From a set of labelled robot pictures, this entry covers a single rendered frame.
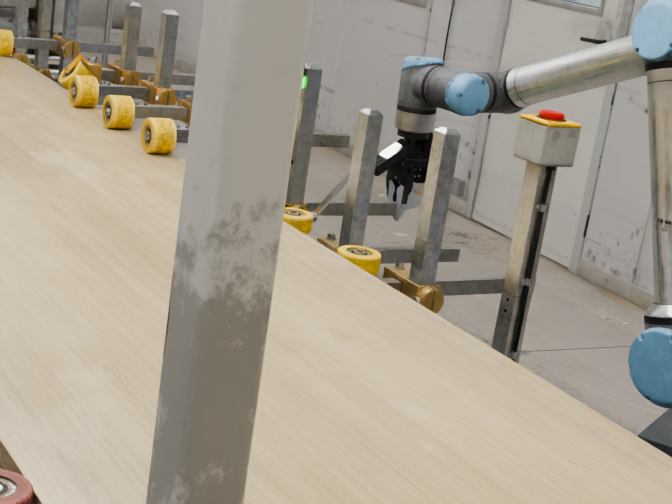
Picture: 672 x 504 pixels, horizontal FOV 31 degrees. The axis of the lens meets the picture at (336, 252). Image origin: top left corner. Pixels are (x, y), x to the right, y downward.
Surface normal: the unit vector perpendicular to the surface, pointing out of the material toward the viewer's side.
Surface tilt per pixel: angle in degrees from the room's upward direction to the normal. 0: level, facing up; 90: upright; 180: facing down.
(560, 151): 90
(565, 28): 90
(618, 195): 90
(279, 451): 0
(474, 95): 90
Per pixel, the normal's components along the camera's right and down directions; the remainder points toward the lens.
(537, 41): -0.88, 0.00
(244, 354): 0.50, 0.30
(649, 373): -0.77, 0.15
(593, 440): 0.14, -0.95
